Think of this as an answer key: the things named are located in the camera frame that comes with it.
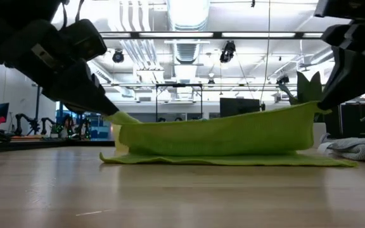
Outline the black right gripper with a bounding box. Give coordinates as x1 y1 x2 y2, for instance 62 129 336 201
317 18 365 111

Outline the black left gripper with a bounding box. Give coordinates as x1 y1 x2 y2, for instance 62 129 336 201
0 0 120 117

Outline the lime green microfiber towel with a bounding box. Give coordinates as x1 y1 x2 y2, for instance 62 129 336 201
99 101 359 168

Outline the grey microfiber towel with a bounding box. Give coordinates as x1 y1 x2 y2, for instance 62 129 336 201
317 115 365 164

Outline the black room partition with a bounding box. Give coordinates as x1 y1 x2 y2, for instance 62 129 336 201
339 101 365 139

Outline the black spot lamp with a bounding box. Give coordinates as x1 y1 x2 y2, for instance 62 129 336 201
112 49 125 64
219 40 236 63

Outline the snake plant in white pot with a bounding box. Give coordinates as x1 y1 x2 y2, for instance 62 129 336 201
277 71 328 149

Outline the large black monitor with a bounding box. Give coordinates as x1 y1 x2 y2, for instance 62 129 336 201
219 97 262 118

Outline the black bar with light strips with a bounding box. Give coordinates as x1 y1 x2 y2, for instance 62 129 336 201
99 30 324 41

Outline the distant black rig frame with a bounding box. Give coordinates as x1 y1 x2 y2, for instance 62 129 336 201
34 84 42 123
155 83 203 123

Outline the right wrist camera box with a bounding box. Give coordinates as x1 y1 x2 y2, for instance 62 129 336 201
314 0 365 20

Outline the black aluminium table frame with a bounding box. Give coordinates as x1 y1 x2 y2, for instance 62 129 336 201
0 139 115 155

